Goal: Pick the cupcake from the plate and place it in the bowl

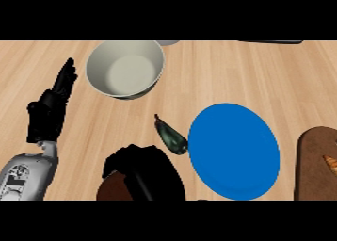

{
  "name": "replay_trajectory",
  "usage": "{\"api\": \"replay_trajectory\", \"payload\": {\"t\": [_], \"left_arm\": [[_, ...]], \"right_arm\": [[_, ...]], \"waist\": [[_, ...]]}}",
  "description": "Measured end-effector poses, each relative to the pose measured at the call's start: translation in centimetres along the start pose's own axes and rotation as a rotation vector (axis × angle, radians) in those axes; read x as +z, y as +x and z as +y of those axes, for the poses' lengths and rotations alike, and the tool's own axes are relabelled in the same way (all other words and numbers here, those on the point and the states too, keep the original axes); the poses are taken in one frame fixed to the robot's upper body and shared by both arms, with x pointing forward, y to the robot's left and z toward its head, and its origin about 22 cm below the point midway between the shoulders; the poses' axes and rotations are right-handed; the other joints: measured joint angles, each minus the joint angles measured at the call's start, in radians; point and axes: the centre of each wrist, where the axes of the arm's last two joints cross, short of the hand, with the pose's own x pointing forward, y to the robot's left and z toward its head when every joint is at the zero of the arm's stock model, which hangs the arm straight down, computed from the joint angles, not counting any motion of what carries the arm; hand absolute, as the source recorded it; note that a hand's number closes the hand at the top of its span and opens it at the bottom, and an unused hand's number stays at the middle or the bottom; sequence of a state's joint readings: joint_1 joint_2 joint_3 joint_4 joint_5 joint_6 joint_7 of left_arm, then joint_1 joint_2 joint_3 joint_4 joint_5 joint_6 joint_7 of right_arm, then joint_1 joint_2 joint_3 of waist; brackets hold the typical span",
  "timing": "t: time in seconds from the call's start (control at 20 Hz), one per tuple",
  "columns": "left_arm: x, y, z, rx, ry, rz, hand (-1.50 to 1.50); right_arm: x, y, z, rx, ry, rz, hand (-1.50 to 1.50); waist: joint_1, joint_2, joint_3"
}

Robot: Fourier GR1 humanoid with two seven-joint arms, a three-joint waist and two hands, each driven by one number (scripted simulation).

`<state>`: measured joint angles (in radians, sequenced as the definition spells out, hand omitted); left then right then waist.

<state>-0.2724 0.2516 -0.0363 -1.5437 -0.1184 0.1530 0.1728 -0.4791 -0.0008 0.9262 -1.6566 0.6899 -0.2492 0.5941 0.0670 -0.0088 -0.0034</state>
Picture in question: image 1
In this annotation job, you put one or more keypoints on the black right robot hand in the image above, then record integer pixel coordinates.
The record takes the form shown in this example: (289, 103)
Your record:
(153, 175)

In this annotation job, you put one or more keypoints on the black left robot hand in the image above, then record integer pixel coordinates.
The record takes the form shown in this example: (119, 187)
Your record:
(48, 113)

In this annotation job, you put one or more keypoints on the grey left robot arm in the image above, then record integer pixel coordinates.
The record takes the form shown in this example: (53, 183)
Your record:
(23, 175)

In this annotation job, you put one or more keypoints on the blue plate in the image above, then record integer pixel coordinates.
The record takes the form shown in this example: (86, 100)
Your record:
(234, 150)

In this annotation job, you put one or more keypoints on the pale grey bowl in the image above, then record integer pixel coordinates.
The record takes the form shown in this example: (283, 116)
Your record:
(128, 72)

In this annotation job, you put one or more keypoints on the dark green vegetable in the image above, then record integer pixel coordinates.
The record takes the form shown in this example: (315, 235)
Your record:
(174, 139)

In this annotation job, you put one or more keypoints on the grey rounded object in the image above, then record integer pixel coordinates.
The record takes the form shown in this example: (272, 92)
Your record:
(168, 42)

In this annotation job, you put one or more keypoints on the brown wooden cutting board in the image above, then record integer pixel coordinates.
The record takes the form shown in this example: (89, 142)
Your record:
(312, 169)

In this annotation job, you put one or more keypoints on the flat dark object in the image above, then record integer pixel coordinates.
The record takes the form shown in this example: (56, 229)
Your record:
(271, 41)

